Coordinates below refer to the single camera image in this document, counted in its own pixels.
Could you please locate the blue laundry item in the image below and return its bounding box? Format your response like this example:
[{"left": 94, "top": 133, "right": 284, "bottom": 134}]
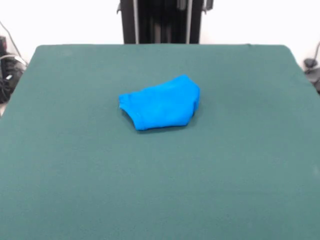
[{"left": 117, "top": 73, "right": 202, "bottom": 132}]

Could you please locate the dark green table cloth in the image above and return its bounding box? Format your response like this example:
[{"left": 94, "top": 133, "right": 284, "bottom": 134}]
[{"left": 0, "top": 43, "right": 320, "bottom": 240}]

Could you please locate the black floor device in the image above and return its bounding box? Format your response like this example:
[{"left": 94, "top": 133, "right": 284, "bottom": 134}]
[{"left": 305, "top": 68, "right": 320, "bottom": 95}]

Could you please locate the small black plug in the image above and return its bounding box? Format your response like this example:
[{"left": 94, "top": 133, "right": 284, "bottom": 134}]
[{"left": 303, "top": 57, "right": 317, "bottom": 68}]

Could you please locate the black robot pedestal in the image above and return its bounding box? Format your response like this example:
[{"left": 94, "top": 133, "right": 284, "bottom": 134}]
[{"left": 116, "top": 0, "right": 210, "bottom": 45}]

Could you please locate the black equipment with cables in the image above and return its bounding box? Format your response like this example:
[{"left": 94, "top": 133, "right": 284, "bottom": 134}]
[{"left": 0, "top": 36, "right": 28, "bottom": 104}]

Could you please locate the grey cable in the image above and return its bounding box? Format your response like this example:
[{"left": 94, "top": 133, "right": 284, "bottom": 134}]
[{"left": 0, "top": 21, "right": 28, "bottom": 67}]

